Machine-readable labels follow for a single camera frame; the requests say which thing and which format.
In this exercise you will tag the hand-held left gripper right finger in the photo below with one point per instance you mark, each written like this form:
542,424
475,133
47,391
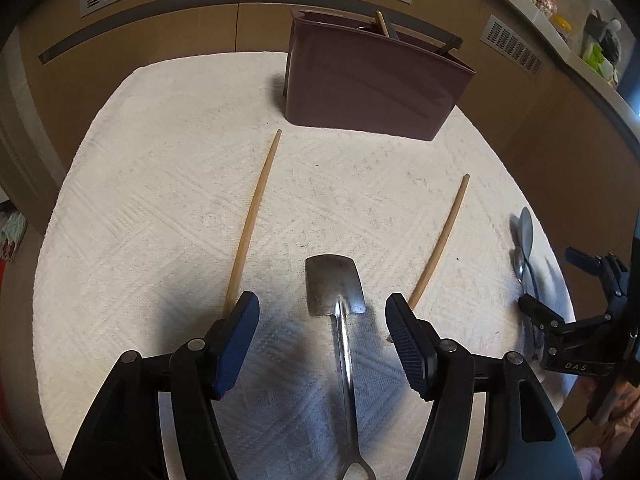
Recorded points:
407,350

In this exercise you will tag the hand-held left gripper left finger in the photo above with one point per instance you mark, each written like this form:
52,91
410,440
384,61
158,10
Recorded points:
240,340

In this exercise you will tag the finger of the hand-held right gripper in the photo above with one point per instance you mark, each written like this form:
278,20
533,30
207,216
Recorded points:
582,257
542,317

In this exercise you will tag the grey spoon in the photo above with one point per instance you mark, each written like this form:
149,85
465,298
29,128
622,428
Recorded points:
525,227

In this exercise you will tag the metal shovel-shaped spoon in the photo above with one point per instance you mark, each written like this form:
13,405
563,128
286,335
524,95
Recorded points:
332,285

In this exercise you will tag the wooden chopstick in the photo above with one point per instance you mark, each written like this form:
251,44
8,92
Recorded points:
255,210
445,235

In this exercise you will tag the brown plastic utensil holder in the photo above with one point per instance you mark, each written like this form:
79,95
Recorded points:
360,85

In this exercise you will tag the person's right hand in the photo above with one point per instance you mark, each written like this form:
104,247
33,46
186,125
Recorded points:
625,405

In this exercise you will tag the person's pink clothing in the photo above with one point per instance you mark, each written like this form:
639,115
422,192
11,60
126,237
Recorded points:
590,465

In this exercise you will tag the white textured cloth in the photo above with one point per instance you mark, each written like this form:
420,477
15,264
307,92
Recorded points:
150,210

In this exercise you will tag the beige kitchen counter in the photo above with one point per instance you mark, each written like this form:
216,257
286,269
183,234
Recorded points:
590,75

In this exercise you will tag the green plastic bag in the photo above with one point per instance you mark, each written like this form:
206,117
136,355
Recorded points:
595,60

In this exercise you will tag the black storage basket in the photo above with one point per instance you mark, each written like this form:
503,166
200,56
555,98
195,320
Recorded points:
602,35

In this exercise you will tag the short grey vent grille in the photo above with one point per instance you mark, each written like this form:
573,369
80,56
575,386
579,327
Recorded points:
510,42

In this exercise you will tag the yellow-lidded jar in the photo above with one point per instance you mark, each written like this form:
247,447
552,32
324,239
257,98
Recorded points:
562,27

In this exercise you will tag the white egg-shaped object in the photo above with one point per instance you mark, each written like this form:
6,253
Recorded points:
614,24

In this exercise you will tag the pair of slippers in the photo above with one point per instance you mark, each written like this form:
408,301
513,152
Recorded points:
12,230

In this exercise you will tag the orange-capped plastic bottle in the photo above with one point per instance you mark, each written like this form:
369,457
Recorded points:
547,2

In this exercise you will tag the wooden base cabinet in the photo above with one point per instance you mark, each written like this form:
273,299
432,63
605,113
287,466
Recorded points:
175,30

